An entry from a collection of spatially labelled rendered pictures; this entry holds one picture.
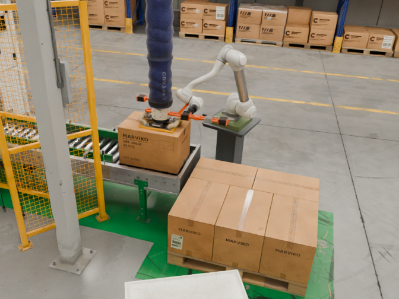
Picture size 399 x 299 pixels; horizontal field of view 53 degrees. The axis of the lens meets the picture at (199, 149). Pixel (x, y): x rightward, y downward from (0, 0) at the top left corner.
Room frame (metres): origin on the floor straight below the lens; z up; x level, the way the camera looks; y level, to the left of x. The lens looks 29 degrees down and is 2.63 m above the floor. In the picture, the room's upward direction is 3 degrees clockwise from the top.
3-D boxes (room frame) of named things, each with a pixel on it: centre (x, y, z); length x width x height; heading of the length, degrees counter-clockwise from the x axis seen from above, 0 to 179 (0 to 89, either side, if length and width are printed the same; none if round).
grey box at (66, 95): (2.68, 1.04, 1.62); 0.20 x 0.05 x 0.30; 75
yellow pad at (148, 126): (3.35, 0.40, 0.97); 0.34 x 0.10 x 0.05; 76
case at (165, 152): (3.46, 0.44, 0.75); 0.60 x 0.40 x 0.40; 76
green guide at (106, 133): (4.02, 1.50, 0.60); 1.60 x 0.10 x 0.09; 75
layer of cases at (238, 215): (2.92, -0.47, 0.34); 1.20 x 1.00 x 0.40; 75
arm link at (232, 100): (4.02, -0.36, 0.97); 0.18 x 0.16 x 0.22; 37
